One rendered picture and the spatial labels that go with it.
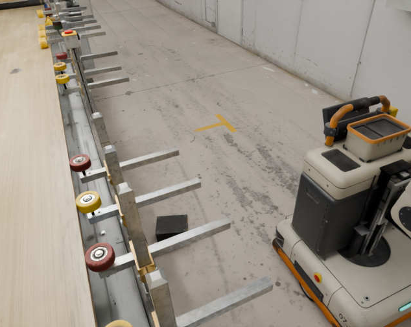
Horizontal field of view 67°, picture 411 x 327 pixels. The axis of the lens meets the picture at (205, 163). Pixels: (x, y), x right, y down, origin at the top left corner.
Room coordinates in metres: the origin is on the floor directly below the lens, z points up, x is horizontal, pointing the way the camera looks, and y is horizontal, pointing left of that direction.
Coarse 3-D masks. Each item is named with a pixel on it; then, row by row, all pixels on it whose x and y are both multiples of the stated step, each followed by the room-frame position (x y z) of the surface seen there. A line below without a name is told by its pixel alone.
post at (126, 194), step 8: (120, 184) 0.56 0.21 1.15; (128, 184) 0.56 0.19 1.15; (120, 192) 0.54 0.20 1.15; (128, 192) 0.55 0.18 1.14; (120, 200) 0.54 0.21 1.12; (128, 200) 0.54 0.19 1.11; (128, 208) 0.54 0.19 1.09; (136, 208) 0.55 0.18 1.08; (128, 216) 0.54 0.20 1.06; (136, 216) 0.55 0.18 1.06; (128, 224) 0.54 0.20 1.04; (136, 224) 0.55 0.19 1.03; (136, 232) 0.54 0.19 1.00; (136, 240) 0.54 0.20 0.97; (144, 240) 0.55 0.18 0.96; (136, 248) 0.54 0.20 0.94; (144, 248) 0.55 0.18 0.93; (136, 256) 0.54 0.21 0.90; (144, 256) 0.54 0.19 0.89; (144, 264) 0.54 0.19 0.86
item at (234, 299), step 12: (240, 288) 0.46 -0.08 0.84; (252, 288) 0.46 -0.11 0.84; (264, 288) 0.46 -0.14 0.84; (216, 300) 0.43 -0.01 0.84; (228, 300) 0.43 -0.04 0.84; (240, 300) 0.43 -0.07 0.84; (192, 312) 0.40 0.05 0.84; (204, 312) 0.40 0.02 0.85; (216, 312) 0.40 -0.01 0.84; (180, 324) 0.37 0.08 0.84; (192, 324) 0.37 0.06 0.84
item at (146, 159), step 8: (160, 152) 1.15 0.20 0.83; (168, 152) 1.14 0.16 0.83; (176, 152) 1.16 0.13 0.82; (128, 160) 1.10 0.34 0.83; (136, 160) 1.10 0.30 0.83; (144, 160) 1.10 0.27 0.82; (152, 160) 1.11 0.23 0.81; (160, 160) 1.13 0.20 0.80; (104, 168) 1.05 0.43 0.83; (128, 168) 1.07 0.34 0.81; (80, 176) 1.00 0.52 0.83; (88, 176) 1.01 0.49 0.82; (96, 176) 1.02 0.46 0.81; (104, 176) 1.03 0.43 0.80
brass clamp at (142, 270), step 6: (132, 246) 0.61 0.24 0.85; (132, 252) 0.59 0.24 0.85; (150, 258) 0.57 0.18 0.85; (138, 264) 0.55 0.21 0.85; (150, 264) 0.55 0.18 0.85; (138, 270) 0.53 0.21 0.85; (144, 270) 0.53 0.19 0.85; (150, 270) 0.53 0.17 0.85; (138, 276) 0.52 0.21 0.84; (144, 276) 0.51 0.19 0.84; (144, 282) 0.51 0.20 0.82
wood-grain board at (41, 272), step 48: (0, 48) 2.66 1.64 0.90; (48, 48) 2.59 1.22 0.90; (0, 96) 1.69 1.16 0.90; (48, 96) 1.66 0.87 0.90; (0, 144) 1.17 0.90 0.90; (48, 144) 1.15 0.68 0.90; (0, 192) 0.85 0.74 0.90; (48, 192) 0.83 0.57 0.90; (0, 240) 0.63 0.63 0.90; (48, 240) 0.62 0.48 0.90; (0, 288) 0.46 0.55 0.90; (48, 288) 0.46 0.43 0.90
